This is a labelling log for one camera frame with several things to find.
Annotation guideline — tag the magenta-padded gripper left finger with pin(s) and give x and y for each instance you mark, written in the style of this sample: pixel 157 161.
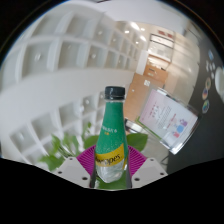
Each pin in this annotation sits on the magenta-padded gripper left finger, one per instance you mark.
pixel 74 167

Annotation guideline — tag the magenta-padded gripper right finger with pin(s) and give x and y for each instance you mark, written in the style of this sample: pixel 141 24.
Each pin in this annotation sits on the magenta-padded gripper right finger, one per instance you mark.
pixel 149 170

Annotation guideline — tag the green drink bottle yellow label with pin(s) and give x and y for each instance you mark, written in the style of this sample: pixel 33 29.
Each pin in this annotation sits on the green drink bottle yellow label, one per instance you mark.
pixel 111 133

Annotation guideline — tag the potted green leafy plant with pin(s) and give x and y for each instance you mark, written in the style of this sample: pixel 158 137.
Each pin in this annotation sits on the potted green leafy plant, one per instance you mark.
pixel 136 140

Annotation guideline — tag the clear acrylic sign stand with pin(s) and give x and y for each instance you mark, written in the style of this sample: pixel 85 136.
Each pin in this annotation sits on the clear acrylic sign stand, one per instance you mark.
pixel 166 120

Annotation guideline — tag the round colourful badge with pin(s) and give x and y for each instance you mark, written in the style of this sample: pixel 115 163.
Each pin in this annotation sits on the round colourful badge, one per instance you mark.
pixel 206 106
pixel 208 83
pixel 205 93

